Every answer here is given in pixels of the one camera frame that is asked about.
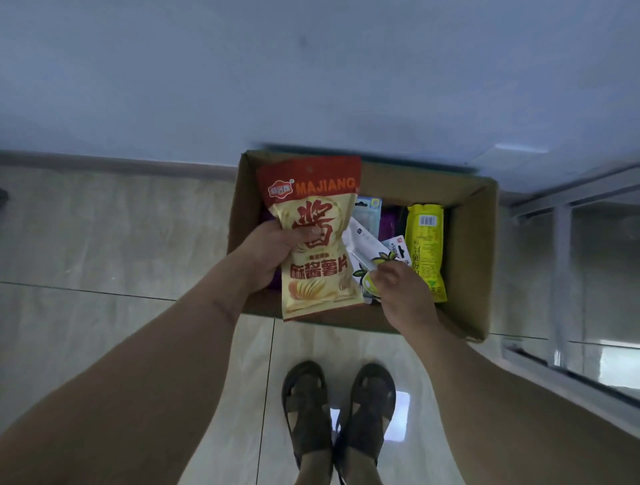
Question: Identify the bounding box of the person's right hand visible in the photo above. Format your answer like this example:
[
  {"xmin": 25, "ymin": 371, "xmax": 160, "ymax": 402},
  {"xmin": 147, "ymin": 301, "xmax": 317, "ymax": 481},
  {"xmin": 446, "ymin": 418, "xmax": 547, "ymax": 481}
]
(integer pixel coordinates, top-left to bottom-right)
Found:
[{"xmin": 370, "ymin": 259, "xmax": 442, "ymax": 336}]

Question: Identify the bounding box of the person's left hand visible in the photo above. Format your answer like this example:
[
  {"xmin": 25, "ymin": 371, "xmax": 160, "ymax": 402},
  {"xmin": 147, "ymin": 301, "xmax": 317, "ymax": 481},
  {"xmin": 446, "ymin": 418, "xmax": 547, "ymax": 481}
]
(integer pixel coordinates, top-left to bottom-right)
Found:
[{"xmin": 235, "ymin": 220, "xmax": 324, "ymax": 296}]

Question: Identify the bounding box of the white pouch with olive print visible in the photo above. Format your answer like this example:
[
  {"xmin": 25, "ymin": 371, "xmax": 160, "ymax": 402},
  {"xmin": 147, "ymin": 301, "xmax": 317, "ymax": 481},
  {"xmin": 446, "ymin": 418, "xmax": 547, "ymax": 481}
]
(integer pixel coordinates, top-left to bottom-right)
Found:
[{"xmin": 342, "ymin": 216, "xmax": 399, "ymax": 304}]

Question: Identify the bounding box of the red and yellow chips bag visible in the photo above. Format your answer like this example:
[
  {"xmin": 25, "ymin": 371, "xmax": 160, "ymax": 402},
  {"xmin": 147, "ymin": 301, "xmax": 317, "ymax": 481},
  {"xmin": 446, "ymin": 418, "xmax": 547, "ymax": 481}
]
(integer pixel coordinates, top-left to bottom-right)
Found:
[{"xmin": 257, "ymin": 155, "xmax": 365, "ymax": 321}]

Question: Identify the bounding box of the person's left forearm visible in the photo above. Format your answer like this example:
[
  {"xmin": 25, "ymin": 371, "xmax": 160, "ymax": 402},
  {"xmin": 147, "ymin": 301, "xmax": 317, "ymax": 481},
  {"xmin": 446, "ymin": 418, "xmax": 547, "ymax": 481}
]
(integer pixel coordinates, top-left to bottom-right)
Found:
[{"xmin": 0, "ymin": 248, "xmax": 252, "ymax": 485}]

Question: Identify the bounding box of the person's right forearm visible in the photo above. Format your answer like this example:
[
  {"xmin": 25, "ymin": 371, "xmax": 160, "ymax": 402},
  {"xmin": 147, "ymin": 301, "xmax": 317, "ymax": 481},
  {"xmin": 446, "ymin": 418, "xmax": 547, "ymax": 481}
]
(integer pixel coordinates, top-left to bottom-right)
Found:
[{"xmin": 399, "ymin": 319, "xmax": 640, "ymax": 485}]

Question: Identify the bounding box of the small white card pack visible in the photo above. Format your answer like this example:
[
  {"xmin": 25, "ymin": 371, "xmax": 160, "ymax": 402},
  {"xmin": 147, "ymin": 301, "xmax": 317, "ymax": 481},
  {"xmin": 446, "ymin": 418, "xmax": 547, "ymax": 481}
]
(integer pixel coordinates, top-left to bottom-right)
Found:
[{"xmin": 382, "ymin": 235, "xmax": 414, "ymax": 266}]

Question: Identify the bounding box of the yellow snack packet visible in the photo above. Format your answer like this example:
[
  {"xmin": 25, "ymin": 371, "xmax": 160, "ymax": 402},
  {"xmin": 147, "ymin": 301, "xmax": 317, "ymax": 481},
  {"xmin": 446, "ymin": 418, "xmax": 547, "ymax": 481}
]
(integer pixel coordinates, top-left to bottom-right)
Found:
[{"xmin": 404, "ymin": 203, "xmax": 448, "ymax": 303}]

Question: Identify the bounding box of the purple packet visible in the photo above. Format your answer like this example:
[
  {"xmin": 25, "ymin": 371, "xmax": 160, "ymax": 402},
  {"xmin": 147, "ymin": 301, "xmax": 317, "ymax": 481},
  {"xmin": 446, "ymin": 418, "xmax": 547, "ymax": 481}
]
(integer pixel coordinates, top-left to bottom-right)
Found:
[{"xmin": 377, "ymin": 205, "xmax": 409, "ymax": 242}]

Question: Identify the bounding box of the light blue packet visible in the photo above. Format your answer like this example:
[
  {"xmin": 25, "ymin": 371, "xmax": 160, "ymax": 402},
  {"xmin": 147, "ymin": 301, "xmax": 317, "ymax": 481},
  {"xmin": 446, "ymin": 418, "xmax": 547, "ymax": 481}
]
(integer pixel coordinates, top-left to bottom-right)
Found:
[{"xmin": 353, "ymin": 196, "xmax": 384, "ymax": 242}]

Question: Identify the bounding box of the brown cardboard box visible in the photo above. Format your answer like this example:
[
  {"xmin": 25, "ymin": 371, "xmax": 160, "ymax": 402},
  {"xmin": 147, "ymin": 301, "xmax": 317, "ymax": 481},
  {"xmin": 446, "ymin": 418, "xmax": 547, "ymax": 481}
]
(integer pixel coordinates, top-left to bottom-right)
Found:
[{"xmin": 227, "ymin": 150, "xmax": 499, "ymax": 342}]

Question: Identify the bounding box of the dark sandal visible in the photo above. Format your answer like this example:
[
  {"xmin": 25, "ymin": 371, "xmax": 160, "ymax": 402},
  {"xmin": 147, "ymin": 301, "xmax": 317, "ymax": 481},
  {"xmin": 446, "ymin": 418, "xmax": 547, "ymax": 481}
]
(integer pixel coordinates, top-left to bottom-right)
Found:
[
  {"xmin": 281, "ymin": 360, "xmax": 334, "ymax": 471},
  {"xmin": 334, "ymin": 363, "xmax": 397, "ymax": 485}
]

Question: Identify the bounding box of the person's right leg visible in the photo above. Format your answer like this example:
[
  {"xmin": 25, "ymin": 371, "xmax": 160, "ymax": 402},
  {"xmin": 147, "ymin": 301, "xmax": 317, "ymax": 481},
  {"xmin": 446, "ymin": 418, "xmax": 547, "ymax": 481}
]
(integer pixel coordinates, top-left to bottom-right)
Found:
[{"xmin": 340, "ymin": 446, "xmax": 383, "ymax": 485}]

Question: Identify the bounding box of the person's leg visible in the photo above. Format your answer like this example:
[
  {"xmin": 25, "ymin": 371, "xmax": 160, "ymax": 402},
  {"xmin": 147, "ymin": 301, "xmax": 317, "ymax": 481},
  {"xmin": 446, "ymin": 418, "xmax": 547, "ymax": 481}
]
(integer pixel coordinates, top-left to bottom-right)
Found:
[
  {"xmin": 298, "ymin": 447, "xmax": 335, "ymax": 485},
  {"xmin": 340, "ymin": 446, "xmax": 383, "ymax": 485}
]

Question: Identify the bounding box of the person's left leg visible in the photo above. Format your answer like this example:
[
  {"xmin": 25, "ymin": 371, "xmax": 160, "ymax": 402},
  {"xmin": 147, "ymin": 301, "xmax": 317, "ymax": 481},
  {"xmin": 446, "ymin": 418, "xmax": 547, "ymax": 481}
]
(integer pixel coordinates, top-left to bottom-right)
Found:
[{"xmin": 298, "ymin": 447, "xmax": 335, "ymax": 485}]

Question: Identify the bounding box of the white metal shelf frame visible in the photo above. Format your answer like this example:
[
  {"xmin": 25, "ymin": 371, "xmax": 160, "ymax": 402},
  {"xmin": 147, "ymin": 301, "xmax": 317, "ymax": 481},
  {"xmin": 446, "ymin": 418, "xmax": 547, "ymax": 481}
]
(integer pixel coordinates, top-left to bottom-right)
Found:
[{"xmin": 499, "ymin": 162, "xmax": 640, "ymax": 403}]

